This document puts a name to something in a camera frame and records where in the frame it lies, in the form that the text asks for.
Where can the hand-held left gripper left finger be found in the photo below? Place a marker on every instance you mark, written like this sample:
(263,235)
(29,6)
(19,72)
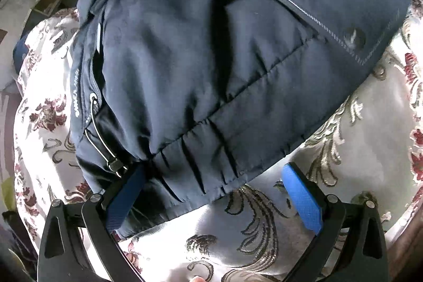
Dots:
(125,199)

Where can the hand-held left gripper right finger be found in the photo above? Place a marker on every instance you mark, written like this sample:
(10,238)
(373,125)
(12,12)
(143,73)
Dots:
(302,199)

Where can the dark navy padded jacket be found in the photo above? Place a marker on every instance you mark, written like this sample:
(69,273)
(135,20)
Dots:
(214,54)

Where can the floral printed bed quilt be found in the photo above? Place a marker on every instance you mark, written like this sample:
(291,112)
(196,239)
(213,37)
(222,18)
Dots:
(357,153)

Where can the yellow cloth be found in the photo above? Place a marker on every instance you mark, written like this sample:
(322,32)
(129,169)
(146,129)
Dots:
(6,194)

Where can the dark blue pillow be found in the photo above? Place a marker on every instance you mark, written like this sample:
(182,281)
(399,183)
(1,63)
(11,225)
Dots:
(20,54)

